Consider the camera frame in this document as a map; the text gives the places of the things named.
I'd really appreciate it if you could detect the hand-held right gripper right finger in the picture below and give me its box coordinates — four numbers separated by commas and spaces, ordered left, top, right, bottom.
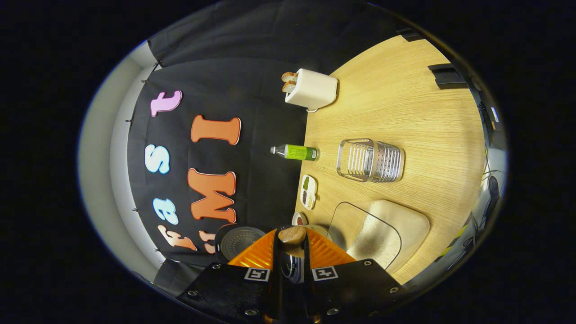
304, 227, 404, 321

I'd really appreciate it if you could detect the wooden spoon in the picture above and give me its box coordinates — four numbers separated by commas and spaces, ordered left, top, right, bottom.
278, 225, 307, 246

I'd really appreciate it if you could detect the green drink bottle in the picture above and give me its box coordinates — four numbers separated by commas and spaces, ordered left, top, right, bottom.
270, 144, 320, 162

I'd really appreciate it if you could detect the yellow black striped tape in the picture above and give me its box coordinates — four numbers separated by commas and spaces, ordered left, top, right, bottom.
434, 224, 471, 262

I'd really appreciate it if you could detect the black backdrop cloth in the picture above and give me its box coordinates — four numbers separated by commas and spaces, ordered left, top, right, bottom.
127, 0, 408, 288

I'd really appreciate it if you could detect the white divided seasoning dish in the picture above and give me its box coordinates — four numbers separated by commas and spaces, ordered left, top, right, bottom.
300, 175, 318, 211

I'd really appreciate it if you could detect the metal chopstick holder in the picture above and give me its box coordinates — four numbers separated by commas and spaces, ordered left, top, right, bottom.
337, 138, 405, 183

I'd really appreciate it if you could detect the dark grey rice cooker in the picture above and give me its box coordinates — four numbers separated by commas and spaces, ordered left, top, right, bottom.
215, 224, 333, 285

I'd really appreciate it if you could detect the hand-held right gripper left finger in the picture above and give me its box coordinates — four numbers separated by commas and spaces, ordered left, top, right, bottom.
178, 229, 282, 324

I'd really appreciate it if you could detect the white toaster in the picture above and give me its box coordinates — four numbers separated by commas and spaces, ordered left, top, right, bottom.
284, 68, 339, 111

